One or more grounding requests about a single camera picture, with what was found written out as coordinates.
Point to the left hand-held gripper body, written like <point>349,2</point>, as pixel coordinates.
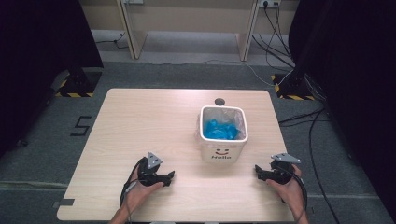
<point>146,174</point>

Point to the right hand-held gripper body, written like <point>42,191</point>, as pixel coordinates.
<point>281,174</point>

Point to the white square trash bin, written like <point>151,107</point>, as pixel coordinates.
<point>221,151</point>

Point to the clear plastic bin bag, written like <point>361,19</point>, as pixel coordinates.
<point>229,115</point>

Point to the person's right hand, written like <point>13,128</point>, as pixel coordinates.
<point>292,193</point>

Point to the person's left hand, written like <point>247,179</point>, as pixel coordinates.
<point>138,194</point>

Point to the blue crumpled paper scraps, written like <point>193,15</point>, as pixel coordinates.
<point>219,130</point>

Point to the black striped-edge stand base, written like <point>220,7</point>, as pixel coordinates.
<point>294,88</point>
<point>79,85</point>

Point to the grey tape strip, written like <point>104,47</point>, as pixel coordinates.
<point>63,203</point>

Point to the black curtain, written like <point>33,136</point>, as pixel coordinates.
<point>40,62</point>
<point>358,77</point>

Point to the white wall power socket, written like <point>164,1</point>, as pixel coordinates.
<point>269,2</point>

